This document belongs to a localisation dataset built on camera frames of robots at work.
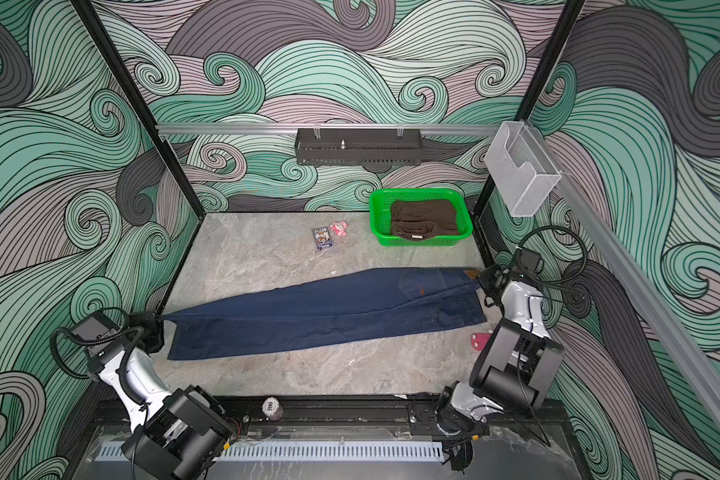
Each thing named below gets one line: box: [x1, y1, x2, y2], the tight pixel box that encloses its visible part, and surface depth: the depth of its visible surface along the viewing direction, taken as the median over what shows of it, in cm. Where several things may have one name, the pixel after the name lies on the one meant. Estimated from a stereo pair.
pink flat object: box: [471, 333, 491, 350], surface depth 87 cm
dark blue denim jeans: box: [163, 268, 487, 361], surface depth 90 cm
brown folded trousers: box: [390, 200, 460, 239], surface depth 116 cm
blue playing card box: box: [312, 226, 334, 251], surface depth 113 cm
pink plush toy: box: [329, 221, 349, 237], surface depth 113 cm
